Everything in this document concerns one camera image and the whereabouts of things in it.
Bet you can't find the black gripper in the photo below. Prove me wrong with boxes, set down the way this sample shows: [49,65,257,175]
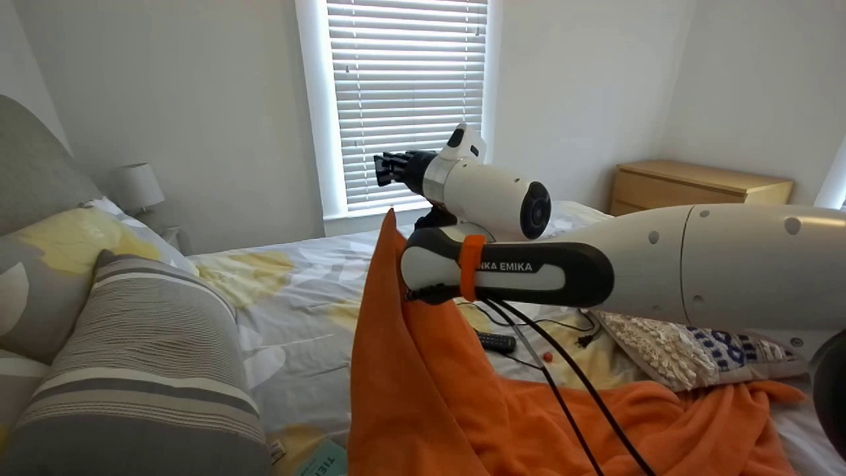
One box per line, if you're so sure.
[376,151,437,192]

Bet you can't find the bed with floral comforter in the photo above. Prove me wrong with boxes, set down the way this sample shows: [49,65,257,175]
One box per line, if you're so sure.
[198,234,843,476]

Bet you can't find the blue white patterned pillow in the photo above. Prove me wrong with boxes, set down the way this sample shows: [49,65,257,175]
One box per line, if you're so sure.
[596,311,810,390]

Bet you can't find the black remote control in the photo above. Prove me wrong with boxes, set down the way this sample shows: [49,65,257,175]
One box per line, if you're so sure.
[476,334,517,357]

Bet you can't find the teal booklet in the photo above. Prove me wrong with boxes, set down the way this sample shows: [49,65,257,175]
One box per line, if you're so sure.
[284,439,349,476]

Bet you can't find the grey striped pillow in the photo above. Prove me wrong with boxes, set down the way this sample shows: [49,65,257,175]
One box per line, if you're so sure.
[0,254,271,476]

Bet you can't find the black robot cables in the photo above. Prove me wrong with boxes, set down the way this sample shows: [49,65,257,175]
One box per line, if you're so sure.
[413,286,658,476]

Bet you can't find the white window blinds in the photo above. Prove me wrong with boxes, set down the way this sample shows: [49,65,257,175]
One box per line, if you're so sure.
[325,0,489,212]

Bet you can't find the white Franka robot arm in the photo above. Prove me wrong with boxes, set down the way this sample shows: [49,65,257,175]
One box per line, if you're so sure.
[376,127,846,455]

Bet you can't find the wooden dresser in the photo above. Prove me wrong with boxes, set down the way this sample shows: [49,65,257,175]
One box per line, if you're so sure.
[609,159,794,215]

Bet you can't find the yellow grey floral pillow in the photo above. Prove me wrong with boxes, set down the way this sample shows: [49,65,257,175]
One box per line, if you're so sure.
[0,195,201,426]

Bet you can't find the grey upholstered headboard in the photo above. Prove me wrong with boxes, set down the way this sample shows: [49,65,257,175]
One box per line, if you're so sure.
[0,94,101,232]

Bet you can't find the orange towel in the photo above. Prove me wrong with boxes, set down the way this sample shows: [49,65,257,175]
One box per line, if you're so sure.
[349,216,801,476]

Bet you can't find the bedside lamp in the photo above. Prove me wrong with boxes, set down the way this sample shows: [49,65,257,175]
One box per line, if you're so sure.
[113,162,187,252]

